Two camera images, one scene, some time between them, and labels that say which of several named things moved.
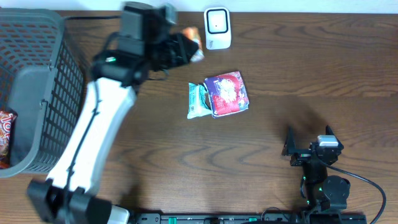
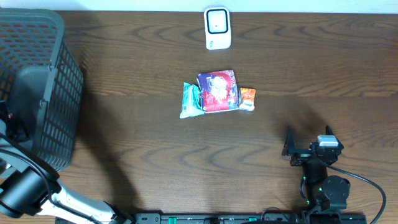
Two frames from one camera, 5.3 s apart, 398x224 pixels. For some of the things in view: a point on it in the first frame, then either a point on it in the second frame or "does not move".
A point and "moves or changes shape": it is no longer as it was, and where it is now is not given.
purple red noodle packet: x=227 y=94 moves or changes shape
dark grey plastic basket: x=41 y=81 does not move
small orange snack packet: x=193 y=33 to x=247 y=99
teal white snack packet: x=198 y=104 moves or changes shape
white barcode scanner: x=217 y=28 does not move
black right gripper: x=301 y=157 does not move
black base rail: x=280 y=218 does not move
